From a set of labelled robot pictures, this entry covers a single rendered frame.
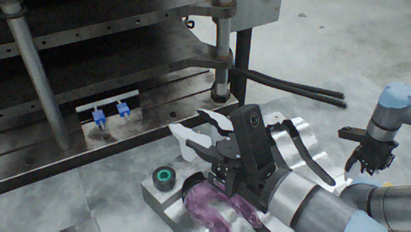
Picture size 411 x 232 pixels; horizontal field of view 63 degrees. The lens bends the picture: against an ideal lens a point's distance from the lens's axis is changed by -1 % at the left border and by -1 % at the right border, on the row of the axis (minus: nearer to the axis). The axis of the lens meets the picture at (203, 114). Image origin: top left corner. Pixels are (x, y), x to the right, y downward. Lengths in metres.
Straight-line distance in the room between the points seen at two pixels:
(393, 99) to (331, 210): 0.49
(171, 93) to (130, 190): 0.61
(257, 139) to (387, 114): 0.51
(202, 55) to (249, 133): 1.08
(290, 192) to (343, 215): 0.07
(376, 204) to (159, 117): 1.17
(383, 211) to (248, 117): 0.26
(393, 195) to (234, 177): 0.25
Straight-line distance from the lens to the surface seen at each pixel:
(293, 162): 1.32
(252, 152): 0.51
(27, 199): 1.44
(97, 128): 1.58
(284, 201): 0.51
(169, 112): 1.63
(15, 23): 1.24
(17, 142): 1.70
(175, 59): 1.53
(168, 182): 1.16
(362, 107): 1.80
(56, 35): 1.32
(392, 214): 0.61
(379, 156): 1.06
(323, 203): 0.50
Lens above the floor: 1.87
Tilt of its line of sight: 42 degrees down
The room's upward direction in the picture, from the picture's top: straight up
